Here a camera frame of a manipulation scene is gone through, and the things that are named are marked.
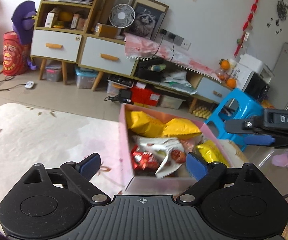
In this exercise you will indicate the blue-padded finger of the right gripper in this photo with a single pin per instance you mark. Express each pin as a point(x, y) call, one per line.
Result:
point(260, 140)

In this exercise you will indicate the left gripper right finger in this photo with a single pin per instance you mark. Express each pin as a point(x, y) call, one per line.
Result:
point(209, 176)

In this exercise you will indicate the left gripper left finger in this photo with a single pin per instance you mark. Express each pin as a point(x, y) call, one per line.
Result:
point(78, 176)

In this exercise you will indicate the pink clear candy packet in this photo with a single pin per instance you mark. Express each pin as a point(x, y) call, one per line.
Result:
point(190, 145)

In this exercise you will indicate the brown snack bar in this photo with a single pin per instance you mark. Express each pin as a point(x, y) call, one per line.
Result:
point(181, 128)

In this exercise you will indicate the white snack packet blue print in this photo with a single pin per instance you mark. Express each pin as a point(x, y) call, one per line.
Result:
point(168, 152)

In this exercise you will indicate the pink cardboard snack box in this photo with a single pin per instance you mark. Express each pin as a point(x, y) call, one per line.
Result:
point(146, 185)

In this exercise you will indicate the small red snack packet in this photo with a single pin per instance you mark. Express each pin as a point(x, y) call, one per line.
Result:
point(143, 160)

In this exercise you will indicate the large yellow snack bag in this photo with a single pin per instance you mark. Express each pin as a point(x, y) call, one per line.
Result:
point(144, 125)

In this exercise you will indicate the yellow snack packet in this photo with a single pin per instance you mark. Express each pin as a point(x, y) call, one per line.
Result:
point(210, 152)

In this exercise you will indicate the blue plastic stool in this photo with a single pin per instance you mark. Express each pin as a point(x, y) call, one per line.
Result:
point(246, 108)

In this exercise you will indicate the black microwave oven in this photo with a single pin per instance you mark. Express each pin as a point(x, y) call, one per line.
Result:
point(256, 87)

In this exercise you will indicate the orange fruit lower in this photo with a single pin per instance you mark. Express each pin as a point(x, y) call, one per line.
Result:
point(231, 83)

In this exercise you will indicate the orange fruit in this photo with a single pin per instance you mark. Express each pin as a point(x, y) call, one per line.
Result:
point(224, 64)
point(231, 83)

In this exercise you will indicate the white floral table cloth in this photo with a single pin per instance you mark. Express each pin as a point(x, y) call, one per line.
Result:
point(30, 135)

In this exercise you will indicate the clear storage bin right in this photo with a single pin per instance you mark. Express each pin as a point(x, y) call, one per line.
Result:
point(170, 102)

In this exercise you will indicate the orange fruit upper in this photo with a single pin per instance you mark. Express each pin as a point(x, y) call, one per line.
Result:
point(224, 64)

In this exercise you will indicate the clear storage bin blue lid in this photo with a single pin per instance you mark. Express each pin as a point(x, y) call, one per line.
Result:
point(85, 78)

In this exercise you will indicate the red cardboard box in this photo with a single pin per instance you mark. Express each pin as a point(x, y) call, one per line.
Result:
point(144, 96)

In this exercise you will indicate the clear storage bin left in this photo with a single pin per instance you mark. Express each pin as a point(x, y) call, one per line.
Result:
point(54, 72)

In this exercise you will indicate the low wooden tv cabinet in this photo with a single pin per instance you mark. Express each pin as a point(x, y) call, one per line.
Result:
point(180, 80)

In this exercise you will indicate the red printed bucket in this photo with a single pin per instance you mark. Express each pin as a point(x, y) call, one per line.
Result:
point(15, 55)

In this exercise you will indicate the pink floral cloth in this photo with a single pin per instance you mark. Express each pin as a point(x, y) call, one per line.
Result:
point(140, 48)

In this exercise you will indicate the wooden shelf cabinet with drawers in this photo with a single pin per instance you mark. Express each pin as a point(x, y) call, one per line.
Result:
point(77, 31)

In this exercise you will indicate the framed cat picture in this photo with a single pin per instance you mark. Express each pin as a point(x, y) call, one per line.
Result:
point(149, 15)

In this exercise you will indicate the white desk fan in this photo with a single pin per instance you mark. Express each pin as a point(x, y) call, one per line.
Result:
point(121, 15)

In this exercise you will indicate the purple plush toy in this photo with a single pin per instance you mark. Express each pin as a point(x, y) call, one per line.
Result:
point(23, 20)

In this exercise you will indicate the small white device with cable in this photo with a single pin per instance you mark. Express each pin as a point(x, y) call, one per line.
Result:
point(27, 85)

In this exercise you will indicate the wall power socket strip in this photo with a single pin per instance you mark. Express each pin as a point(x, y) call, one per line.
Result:
point(175, 39)

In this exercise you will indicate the red hanging wall decoration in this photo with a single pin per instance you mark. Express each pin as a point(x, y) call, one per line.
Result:
point(246, 26)

